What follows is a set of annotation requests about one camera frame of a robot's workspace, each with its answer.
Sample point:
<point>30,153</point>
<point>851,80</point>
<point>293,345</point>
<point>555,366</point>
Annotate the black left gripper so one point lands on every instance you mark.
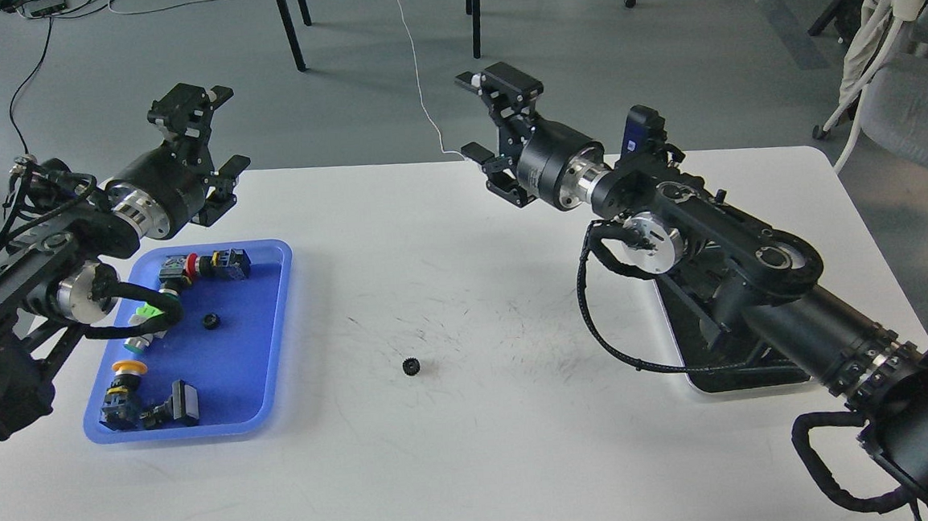
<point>163,190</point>

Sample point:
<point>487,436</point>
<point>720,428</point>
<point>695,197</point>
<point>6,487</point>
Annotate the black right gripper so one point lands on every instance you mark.
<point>556,163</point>

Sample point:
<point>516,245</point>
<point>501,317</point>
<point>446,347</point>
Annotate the small black gear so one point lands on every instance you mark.
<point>210,321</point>
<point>411,366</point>

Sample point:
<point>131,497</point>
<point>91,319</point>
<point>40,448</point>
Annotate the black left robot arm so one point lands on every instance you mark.
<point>54,287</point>

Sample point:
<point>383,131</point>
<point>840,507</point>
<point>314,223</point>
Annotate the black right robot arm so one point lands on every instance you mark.
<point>753,289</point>

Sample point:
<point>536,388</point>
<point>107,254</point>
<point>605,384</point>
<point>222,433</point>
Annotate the black table leg right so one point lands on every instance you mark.
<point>473,10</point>

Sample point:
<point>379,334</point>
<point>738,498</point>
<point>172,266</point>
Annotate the black table leg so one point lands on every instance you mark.
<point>473,10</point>
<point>291,35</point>

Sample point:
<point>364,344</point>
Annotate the black table leg left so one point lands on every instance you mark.
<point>291,35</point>

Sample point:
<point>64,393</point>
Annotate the blue plastic tray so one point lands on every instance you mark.
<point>234,369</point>

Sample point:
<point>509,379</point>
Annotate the shiny metal tray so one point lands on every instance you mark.
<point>733,361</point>

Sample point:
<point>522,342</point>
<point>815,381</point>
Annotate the grey office chair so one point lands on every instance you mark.
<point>918,104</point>

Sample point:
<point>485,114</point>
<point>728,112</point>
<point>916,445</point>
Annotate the red push button switch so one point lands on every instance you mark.
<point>182,271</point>

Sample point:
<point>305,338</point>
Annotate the green push button switch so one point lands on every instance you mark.
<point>138,344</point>

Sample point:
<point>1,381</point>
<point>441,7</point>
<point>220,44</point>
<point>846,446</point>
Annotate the black switch block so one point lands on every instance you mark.
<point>181,407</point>

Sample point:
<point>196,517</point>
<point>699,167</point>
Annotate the yellow push button switch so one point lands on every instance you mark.
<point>121,408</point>

